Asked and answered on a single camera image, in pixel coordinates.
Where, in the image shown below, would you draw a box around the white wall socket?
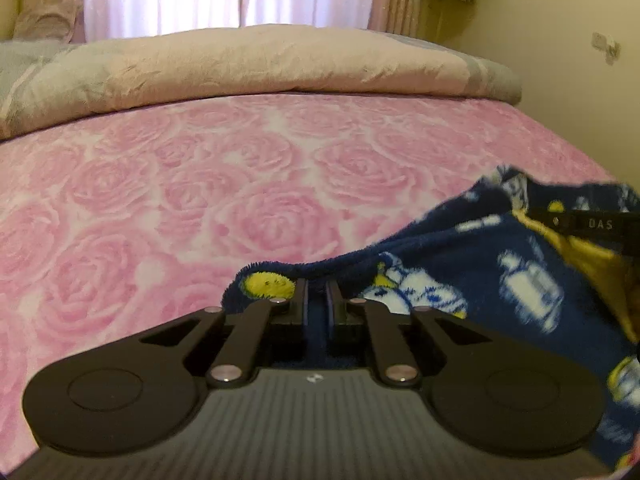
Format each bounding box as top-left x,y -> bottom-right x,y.
591,32 -> 620,65

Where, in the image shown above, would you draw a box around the pink rose pattern bed blanket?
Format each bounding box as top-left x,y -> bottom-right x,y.
1,93 -> 608,471

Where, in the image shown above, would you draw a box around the beige and grey folded duvet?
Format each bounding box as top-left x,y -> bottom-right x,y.
1,25 -> 522,140

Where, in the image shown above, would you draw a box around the navy cartoon fleece pajama pants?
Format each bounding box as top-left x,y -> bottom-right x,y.
221,166 -> 639,471

